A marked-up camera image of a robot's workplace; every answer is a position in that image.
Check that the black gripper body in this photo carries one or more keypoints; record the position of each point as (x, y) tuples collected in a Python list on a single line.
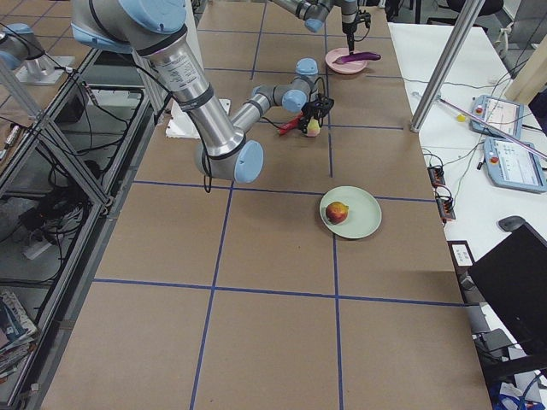
[(349, 25), (308, 116)]

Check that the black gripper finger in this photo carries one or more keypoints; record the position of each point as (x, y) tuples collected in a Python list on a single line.
[(350, 43)]

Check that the purple eggplant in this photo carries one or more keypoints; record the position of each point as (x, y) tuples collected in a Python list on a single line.
[(358, 57)]

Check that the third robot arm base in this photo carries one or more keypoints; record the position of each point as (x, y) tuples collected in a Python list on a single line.
[(21, 48)]

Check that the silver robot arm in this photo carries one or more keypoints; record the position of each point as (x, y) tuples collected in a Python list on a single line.
[(314, 14), (157, 32)]

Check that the red chili pepper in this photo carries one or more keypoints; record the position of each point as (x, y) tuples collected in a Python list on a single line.
[(289, 125)]

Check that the pink plate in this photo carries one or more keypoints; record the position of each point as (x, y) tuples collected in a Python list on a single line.
[(348, 68)]

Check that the light green plate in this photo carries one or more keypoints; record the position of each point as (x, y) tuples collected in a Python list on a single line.
[(363, 216)]

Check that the orange circuit board far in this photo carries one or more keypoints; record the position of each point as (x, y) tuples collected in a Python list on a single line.
[(436, 175)]

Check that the orange circuit board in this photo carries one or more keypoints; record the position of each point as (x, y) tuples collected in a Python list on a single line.
[(445, 205), (436, 175)]

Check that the orange circuit board near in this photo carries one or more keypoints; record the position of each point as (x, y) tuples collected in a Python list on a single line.
[(445, 205)]

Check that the upper teach pendant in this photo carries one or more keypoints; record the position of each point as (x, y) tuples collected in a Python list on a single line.
[(504, 115)]

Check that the teach pendant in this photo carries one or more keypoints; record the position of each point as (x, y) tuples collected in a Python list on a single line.
[(511, 166), (504, 115)]

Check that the lower teach pendant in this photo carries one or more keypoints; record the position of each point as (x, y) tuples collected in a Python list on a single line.
[(511, 166)]

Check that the black computer mouse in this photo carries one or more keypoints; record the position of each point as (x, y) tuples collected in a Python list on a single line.
[(511, 223)]

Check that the black monitor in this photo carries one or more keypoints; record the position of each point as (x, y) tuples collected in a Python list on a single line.
[(512, 279)]

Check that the stack of magazines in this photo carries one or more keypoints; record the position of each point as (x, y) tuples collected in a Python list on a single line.
[(18, 333)]

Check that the aluminium frame post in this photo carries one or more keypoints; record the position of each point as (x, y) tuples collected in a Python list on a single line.
[(464, 23)]

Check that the aluminium frame rack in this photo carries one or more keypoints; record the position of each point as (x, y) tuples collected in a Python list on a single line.
[(62, 183)]

